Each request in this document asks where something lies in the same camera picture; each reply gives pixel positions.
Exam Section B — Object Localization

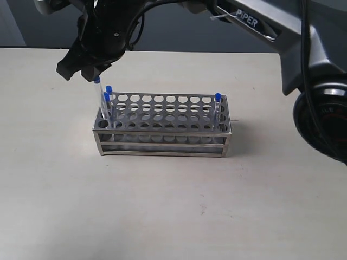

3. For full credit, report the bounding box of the stainless steel test tube rack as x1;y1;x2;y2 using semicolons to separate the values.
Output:
93;93;232;158

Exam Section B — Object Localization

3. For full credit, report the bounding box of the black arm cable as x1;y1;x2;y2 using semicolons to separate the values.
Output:
126;5;155;52

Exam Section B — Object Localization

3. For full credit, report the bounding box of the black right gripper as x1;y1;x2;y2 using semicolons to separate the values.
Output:
56;1;149;82

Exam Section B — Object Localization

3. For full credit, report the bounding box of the blue-capped tube back tall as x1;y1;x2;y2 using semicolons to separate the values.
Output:
93;76;110;120

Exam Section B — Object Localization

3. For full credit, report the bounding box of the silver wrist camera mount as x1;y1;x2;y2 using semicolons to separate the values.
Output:
33;0;87;15

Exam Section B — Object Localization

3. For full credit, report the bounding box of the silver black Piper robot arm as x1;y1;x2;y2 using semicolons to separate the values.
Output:
56;1;346;163

